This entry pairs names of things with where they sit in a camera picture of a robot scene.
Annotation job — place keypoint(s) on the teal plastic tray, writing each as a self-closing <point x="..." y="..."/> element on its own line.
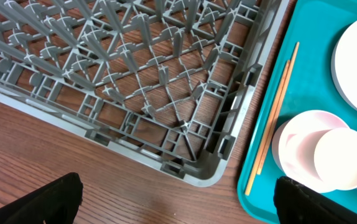
<point x="316" y="25"/>

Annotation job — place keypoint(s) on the white cup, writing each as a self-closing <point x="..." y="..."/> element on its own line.
<point x="335" y="158"/>

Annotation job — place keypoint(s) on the grey dishwasher rack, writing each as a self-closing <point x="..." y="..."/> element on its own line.
<point x="165" y="83"/>

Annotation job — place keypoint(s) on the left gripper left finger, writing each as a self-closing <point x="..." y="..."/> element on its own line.
<point x="56" y="202"/>

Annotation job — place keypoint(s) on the wooden chopstick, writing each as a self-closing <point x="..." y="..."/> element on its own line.
<point x="279" y="106"/>
<point x="266" y="133"/>

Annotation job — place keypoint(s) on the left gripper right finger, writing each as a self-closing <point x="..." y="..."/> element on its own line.
<point x="298" y="204"/>

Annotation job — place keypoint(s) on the wooden chopstick right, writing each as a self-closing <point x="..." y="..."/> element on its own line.
<point x="279" y="106"/>

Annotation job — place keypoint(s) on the wooden chopstick left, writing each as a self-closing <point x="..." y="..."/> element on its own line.
<point x="266" y="133"/>

